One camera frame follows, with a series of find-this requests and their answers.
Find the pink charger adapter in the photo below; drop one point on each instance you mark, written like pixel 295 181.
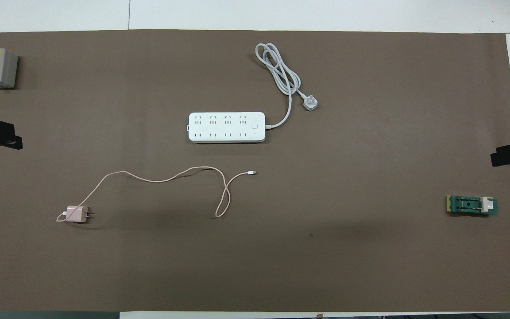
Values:
pixel 77 214

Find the white power strip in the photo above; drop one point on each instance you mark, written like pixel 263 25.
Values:
pixel 224 128

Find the brown table mat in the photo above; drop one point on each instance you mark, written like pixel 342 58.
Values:
pixel 148 266

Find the grey on-off switch box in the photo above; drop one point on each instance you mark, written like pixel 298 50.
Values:
pixel 5 66

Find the green knife switch yellow base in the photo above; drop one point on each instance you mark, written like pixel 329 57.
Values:
pixel 467 204

